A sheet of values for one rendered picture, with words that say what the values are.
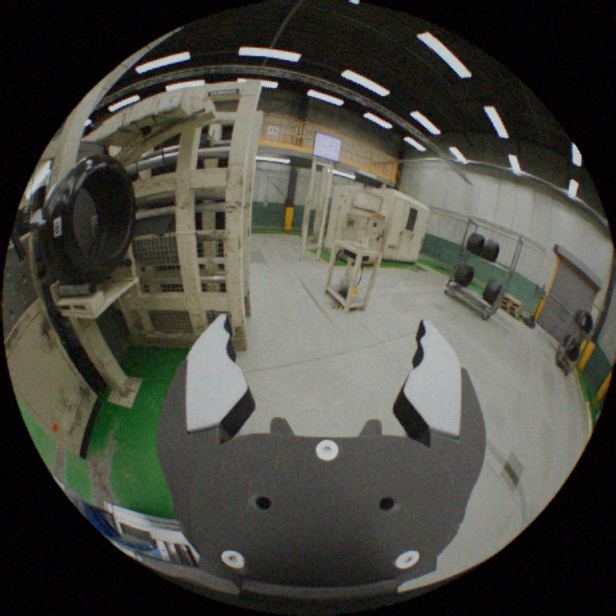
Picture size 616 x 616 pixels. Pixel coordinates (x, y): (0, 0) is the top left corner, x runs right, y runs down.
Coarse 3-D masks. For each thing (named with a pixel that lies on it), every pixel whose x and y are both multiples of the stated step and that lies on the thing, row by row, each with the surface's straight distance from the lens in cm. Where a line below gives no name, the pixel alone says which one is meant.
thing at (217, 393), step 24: (216, 336) 10; (192, 360) 10; (216, 360) 9; (192, 384) 8; (216, 384) 8; (240, 384) 8; (192, 408) 8; (216, 408) 7; (240, 408) 8; (240, 432) 10
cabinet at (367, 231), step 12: (348, 216) 464; (360, 216) 431; (348, 228) 457; (360, 228) 435; (372, 228) 458; (384, 228) 485; (348, 240) 452; (360, 240) 442; (372, 240) 466; (372, 264) 492
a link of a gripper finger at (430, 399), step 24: (432, 336) 11; (432, 360) 10; (456, 360) 10; (408, 384) 8; (432, 384) 8; (456, 384) 9; (408, 408) 8; (432, 408) 8; (456, 408) 8; (408, 432) 8; (456, 432) 8
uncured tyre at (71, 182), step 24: (72, 168) 95; (96, 168) 95; (120, 168) 106; (72, 192) 86; (96, 192) 129; (120, 192) 123; (48, 216) 90; (72, 216) 85; (120, 216) 125; (48, 240) 89; (72, 240) 84; (96, 240) 128; (120, 240) 120; (48, 264) 97; (72, 264) 86; (96, 264) 92
